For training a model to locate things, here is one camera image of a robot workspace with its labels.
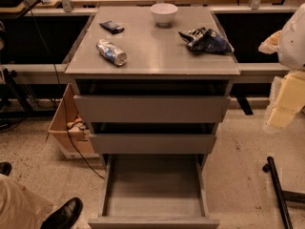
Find white ceramic bowl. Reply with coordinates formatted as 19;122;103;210
150;3;178;26

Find blue crumpled chip bag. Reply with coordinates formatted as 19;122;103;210
179;27;234;54

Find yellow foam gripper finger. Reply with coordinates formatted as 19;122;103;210
263;71;305;134

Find grey open bottom drawer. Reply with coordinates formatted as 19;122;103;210
89;155;219;229

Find black leather shoe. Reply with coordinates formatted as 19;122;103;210
40;198;83;229

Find small dark blue packet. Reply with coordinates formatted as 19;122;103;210
100;21;124;34

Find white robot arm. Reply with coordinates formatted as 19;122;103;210
258;4;305;134

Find black metal stand leg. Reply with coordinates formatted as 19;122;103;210
262;156;305;229

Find grey middle drawer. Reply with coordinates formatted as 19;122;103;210
90;134;216;154

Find beige trouser leg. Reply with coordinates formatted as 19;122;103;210
0;175;53;229

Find black cable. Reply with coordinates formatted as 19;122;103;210
13;0;106;180

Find grey drawer cabinet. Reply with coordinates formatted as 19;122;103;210
64;5;241;164

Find cardboard box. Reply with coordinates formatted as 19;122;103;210
49;84;97;159

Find grey top drawer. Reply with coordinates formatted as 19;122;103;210
74;95;230;123

